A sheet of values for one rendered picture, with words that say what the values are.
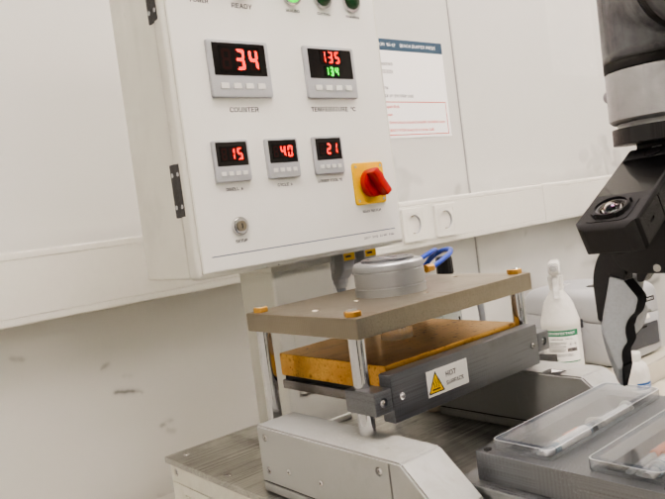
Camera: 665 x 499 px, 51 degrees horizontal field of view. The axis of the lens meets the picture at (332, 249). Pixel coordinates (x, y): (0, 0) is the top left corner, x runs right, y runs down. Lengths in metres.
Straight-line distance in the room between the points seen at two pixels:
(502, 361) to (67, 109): 0.72
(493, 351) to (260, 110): 0.38
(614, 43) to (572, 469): 0.32
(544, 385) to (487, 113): 1.04
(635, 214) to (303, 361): 0.39
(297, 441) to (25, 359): 0.50
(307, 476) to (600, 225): 0.36
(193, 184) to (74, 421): 0.46
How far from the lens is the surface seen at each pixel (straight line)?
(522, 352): 0.78
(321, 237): 0.87
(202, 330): 1.18
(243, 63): 0.84
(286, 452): 0.71
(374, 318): 0.63
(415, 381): 0.66
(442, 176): 1.59
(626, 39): 0.58
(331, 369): 0.71
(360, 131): 0.94
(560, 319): 1.53
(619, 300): 0.61
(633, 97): 0.58
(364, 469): 0.62
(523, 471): 0.58
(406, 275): 0.74
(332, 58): 0.92
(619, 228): 0.50
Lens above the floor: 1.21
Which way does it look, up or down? 3 degrees down
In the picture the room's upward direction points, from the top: 7 degrees counter-clockwise
